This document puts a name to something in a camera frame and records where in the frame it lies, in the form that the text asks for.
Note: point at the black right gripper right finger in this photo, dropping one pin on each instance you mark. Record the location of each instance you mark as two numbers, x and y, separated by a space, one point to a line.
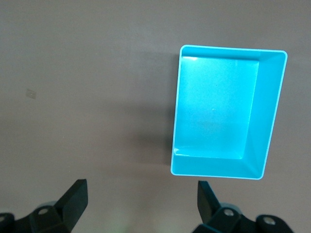
206 206

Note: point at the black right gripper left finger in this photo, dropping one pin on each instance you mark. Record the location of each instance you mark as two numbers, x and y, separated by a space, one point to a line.
73 204

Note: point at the blue plastic box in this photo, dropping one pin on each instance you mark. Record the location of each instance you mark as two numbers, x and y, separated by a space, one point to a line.
216 109

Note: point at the small clear tape patch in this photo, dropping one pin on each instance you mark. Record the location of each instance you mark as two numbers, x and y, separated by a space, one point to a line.
31 93

